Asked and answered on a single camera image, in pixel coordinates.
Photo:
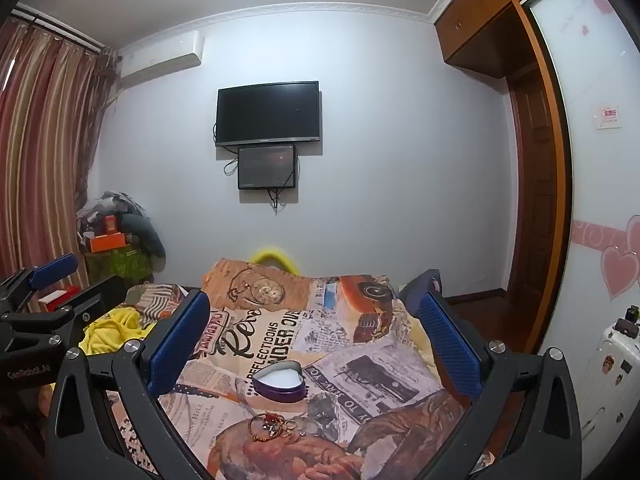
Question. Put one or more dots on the small black wall monitor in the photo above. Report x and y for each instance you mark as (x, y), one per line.
(267, 167)

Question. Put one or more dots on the dark blue bag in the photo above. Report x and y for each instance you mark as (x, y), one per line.
(415, 287)

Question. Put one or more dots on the striped brown cloth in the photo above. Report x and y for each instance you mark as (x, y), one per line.
(150, 302)

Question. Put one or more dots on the green patterned cloth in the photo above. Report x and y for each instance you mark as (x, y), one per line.
(120, 265)

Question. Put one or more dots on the dark grey jacket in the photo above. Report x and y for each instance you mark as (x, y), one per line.
(145, 240)

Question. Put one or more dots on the grey clutter pile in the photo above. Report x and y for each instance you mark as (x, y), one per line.
(110, 205)

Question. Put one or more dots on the small dark device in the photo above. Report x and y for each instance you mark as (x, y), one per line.
(627, 322)

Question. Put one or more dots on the wooden overhead cabinet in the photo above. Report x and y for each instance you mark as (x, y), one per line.
(480, 25)

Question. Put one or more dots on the heart-shaped tin box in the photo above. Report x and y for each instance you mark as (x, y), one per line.
(277, 391)

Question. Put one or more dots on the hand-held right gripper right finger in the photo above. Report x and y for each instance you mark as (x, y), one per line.
(450, 345)

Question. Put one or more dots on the yellow plastic object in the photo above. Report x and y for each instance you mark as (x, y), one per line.
(260, 255)

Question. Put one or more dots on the printed newspaper pattern blanket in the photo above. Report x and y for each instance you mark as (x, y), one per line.
(280, 330)

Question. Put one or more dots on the striped red curtain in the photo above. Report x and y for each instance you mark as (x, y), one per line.
(40, 135)

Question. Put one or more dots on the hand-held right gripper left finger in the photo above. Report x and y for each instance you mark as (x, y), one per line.
(180, 340)

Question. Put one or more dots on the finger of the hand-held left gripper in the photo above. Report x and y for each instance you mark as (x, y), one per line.
(50, 271)
(95, 302)

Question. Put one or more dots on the red white paper sticker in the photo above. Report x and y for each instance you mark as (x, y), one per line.
(607, 116)

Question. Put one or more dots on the white air conditioner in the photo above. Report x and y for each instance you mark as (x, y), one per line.
(160, 60)

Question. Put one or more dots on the orange box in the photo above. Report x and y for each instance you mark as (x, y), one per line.
(105, 242)

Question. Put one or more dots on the yellow cloth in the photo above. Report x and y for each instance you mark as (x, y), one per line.
(110, 332)

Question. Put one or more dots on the white suitcase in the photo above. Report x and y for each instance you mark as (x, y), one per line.
(610, 385)

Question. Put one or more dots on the red white box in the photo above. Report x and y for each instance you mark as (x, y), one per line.
(57, 297)

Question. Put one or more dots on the white sliding wardrobe door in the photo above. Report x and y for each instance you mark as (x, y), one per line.
(590, 185)

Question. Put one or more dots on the pink heart decal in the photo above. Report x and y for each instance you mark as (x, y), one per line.
(617, 265)

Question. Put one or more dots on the black wall television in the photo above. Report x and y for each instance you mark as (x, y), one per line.
(267, 112)

